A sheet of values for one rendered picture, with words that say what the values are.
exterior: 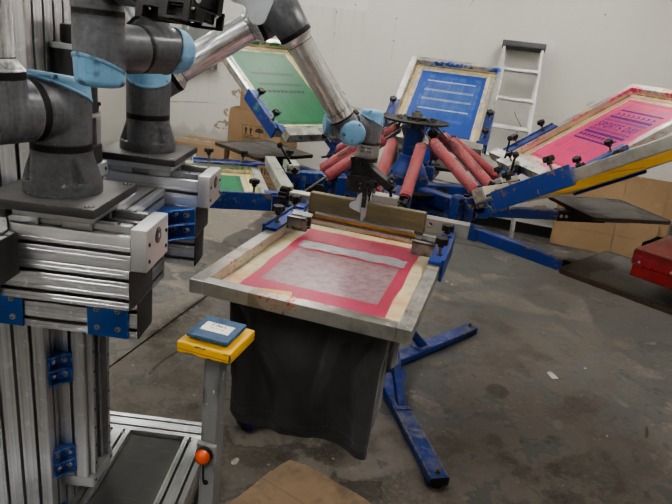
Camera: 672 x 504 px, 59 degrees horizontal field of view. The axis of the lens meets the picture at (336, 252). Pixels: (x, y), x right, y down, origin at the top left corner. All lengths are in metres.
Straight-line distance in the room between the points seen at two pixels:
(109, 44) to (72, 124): 0.32
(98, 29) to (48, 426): 1.14
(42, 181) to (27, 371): 0.62
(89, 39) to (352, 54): 5.33
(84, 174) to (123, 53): 0.36
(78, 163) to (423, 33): 5.05
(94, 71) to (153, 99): 0.74
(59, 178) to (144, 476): 1.18
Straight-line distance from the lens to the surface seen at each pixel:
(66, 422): 1.85
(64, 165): 1.27
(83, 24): 0.98
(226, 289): 1.53
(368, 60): 6.17
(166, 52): 1.05
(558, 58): 5.99
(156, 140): 1.73
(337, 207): 2.04
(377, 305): 1.60
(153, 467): 2.19
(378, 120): 1.95
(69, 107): 1.25
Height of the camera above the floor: 1.61
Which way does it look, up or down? 20 degrees down
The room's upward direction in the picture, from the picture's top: 7 degrees clockwise
